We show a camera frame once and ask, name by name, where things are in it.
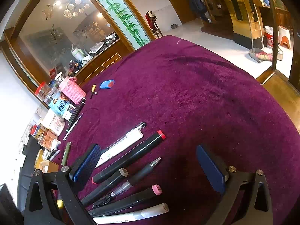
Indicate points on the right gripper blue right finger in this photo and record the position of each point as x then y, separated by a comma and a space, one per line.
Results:
213, 167

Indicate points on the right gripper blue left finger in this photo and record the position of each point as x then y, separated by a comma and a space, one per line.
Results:
85, 165

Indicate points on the black marker red cap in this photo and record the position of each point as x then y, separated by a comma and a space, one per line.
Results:
130, 157

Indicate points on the clear gel pen black grip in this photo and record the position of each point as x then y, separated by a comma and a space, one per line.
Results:
131, 182

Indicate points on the white marker pen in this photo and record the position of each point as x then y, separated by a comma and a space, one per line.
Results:
120, 147

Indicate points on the green pen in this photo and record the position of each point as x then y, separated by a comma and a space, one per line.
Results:
66, 154

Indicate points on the cardboard box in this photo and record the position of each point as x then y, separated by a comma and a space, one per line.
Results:
48, 166

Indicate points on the black marker grey cap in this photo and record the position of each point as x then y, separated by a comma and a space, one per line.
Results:
105, 187

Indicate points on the silver slim pen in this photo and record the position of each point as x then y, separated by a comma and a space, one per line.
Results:
68, 131

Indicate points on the white cylindrical can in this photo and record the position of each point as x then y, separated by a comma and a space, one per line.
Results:
53, 122

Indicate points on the purple velvet tablecloth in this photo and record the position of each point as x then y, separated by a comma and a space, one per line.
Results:
194, 97

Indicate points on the black marker pink cap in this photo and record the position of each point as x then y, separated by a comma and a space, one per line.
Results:
128, 202

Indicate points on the clear pen black clip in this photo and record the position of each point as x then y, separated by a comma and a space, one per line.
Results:
138, 127

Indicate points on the blue printed box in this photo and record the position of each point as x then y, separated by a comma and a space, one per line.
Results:
62, 108

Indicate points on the white barrel marker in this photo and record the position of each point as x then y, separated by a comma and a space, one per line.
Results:
133, 216

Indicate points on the clear jar red lid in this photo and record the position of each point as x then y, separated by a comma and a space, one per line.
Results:
42, 91

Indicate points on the blue lighter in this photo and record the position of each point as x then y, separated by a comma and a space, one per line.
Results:
107, 84

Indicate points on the wooden chair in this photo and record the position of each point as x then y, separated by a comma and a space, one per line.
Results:
277, 83

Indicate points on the dustpan with broom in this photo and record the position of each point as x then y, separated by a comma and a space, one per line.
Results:
258, 54

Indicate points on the white red bucket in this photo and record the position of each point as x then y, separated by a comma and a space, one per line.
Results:
269, 33

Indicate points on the small yellow-handled screwdriver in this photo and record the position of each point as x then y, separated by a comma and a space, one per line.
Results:
93, 90

